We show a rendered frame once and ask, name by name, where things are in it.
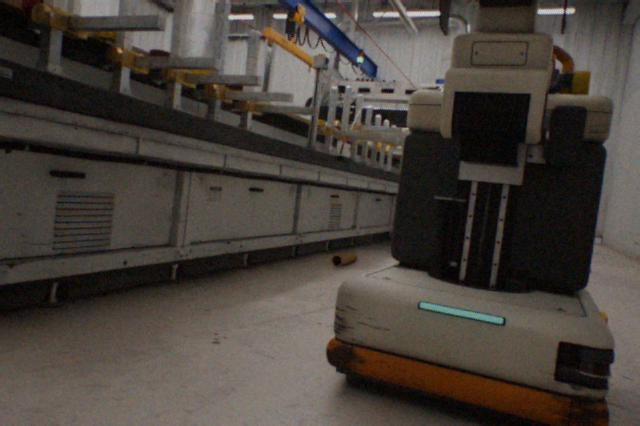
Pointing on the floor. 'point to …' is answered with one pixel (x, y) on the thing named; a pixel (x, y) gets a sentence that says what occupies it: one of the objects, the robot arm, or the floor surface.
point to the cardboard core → (344, 258)
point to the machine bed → (154, 202)
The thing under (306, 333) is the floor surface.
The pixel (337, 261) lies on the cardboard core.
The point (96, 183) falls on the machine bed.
